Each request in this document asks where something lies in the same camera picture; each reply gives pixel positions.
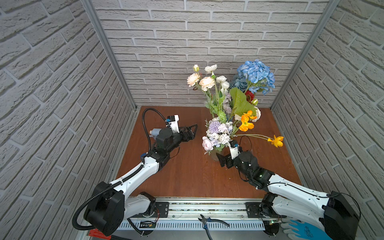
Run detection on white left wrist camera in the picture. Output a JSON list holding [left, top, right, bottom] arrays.
[[165, 115, 180, 133]]

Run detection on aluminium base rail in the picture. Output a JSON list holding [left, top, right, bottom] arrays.
[[76, 196, 331, 240]]

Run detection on clear glass vase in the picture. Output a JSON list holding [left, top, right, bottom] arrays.
[[210, 149, 224, 162]]

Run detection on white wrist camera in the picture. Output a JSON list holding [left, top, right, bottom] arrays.
[[229, 140, 240, 160], [165, 115, 180, 133]]

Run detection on blue handled pliers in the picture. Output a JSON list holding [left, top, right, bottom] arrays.
[[197, 213, 230, 240]]

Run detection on peach rose stem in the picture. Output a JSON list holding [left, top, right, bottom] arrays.
[[187, 64, 220, 117]]

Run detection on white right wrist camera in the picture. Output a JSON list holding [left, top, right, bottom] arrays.
[[229, 140, 240, 160]]

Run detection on small yellow orange flower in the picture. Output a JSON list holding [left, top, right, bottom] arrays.
[[233, 111, 284, 148]]

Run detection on small pink white bouquet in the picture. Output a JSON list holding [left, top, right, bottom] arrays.
[[202, 117, 234, 155]]

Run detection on dark blue hydrangea flower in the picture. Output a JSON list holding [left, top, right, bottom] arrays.
[[230, 59, 275, 104]]

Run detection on red clamp tool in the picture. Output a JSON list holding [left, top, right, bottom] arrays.
[[89, 230, 131, 240]]

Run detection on red carnation flower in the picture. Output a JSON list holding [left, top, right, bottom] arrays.
[[245, 90, 258, 106]]

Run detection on aluminium left corner post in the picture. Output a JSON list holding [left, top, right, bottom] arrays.
[[82, 0, 138, 110]]

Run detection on black corrugated cable conduit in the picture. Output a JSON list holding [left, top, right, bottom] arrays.
[[71, 107, 167, 232]]

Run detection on cream white flower stem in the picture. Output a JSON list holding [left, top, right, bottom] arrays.
[[216, 76, 230, 118]]

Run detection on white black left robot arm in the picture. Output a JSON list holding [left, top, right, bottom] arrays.
[[72, 122, 198, 236]]

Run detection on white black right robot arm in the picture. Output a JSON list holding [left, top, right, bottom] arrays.
[[217, 151, 361, 240]]

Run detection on white blue work glove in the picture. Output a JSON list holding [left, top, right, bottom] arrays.
[[280, 218, 331, 240]]

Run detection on aluminium right corner post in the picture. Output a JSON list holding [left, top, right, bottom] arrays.
[[270, 0, 340, 111]]

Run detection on light blue small bottle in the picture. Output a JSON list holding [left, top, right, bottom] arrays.
[[149, 129, 162, 139]]

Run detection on pink white mixed bouquet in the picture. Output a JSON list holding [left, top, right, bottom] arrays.
[[223, 93, 232, 115]]

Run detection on light blue rose bouquet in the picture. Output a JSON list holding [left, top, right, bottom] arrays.
[[230, 75, 248, 92]]

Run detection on aluminium corner post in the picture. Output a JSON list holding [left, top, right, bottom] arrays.
[[82, 0, 138, 110], [270, 0, 340, 111]]

